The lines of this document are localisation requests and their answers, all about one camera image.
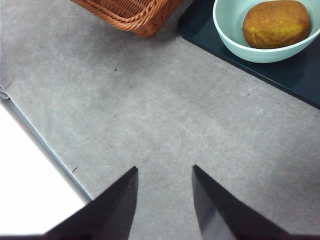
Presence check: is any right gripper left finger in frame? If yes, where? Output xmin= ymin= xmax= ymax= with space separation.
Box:
xmin=0 ymin=166 xmax=139 ymax=240

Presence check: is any orange-brown kiwi fruit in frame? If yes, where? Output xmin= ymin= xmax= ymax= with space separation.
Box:
xmin=241 ymin=0 xmax=312 ymax=50

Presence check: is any brown wicker basket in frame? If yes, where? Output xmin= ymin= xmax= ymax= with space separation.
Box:
xmin=69 ymin=0 xmax=183 ymax=39

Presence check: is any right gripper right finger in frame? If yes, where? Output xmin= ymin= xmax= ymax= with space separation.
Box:
xmin=191 ymin=164 xmax=320 ymax=240

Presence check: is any black rectangular tray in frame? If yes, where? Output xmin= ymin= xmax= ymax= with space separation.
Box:
xmin=177 ymin=0 xmax=320 ymax=110

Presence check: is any teal ribbed bowl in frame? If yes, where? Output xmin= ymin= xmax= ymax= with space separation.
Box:
xmin=212 ymin=0 xmax=320 ymax=64

